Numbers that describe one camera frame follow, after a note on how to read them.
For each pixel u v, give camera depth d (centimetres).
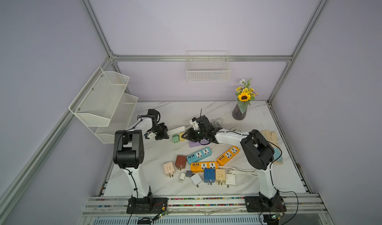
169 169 80
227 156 88
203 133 76
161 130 88
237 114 106
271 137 100
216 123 104
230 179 80
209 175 78
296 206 72
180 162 84
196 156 88
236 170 82
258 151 53
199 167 84
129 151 53
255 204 74
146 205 67
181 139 90
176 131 92
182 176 81
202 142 93
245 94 89
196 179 81
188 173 82
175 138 92
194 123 89
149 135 90
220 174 78
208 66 95
